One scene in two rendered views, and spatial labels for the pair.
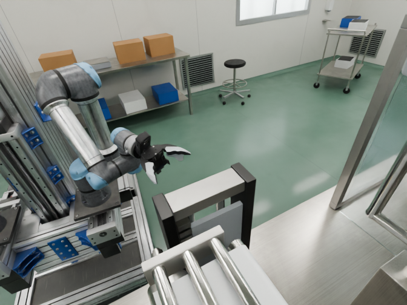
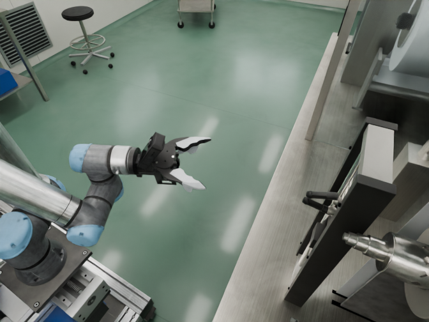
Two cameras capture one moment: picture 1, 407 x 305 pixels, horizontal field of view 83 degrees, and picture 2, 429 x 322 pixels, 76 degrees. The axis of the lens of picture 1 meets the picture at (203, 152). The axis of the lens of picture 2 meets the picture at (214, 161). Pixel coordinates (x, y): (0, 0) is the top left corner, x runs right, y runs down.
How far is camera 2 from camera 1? 0.43 m
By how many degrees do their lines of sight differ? 32
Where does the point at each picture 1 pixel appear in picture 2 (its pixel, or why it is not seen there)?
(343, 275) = not seen: hidden behind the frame
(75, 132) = (18, 181)
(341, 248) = (336, 168)
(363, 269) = not seen: hidden behind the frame
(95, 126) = (12, 161)
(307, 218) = (298, 157)
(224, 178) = (378, 135)
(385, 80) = (353, 7)
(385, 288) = (411, 175)
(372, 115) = (343, 43)
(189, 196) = (381, 163)
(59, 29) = not seen: outside the picture
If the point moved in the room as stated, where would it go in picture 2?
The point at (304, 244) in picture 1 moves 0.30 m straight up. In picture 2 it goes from (313, 179) to (338, 119)
